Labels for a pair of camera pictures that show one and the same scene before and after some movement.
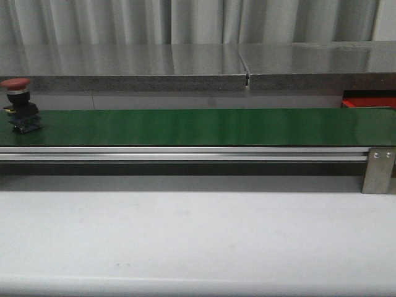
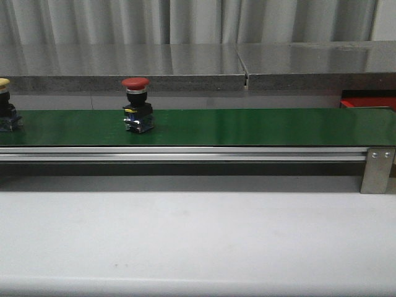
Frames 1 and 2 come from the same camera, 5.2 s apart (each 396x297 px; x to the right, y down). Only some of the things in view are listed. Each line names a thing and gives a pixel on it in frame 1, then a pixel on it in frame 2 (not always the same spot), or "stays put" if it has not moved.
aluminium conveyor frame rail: (184, 154) stays put
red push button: (23, 116) to (138, 112)
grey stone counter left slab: (125, 67) stays put
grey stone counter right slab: (348, 67) stays put
